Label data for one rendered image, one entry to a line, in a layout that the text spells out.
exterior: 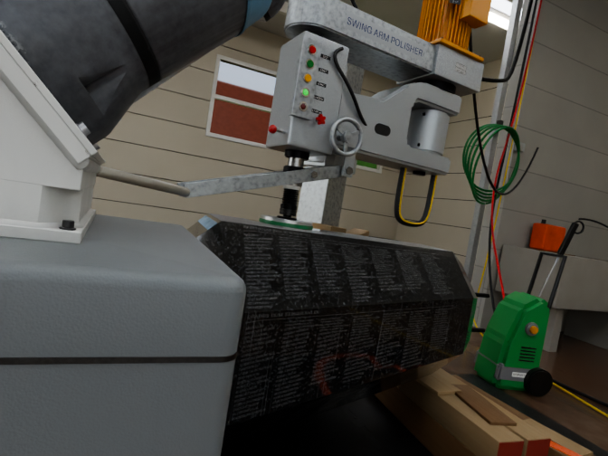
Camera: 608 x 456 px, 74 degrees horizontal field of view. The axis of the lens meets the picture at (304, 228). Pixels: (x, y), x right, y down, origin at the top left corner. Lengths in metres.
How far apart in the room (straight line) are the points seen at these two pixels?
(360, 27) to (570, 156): 3.68
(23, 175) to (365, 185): 8.53
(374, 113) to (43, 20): 1.46
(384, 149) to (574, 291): 2.80
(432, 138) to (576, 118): 3.32
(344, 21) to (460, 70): 0.62
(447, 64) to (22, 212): 1.83
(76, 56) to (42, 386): 0.26
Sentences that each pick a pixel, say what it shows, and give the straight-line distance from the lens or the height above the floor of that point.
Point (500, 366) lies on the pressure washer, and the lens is 2.85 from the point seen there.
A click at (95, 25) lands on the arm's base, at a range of 0.43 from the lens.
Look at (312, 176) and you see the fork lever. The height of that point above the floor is 1.03.
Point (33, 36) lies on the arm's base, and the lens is 0.41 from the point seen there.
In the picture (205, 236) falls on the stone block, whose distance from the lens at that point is 1.33.
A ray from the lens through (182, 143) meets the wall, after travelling 7.56.
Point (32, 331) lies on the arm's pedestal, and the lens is 0.30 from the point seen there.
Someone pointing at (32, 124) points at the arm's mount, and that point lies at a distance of 0.39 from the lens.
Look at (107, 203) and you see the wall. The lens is 7.50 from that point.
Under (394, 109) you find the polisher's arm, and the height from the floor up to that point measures 1.37.
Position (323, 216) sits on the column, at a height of 0.87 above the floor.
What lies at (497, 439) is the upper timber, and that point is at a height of 0.25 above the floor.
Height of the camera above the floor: 0.91
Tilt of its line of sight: 3 degrees down
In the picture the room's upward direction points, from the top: 9 degrees clockwise
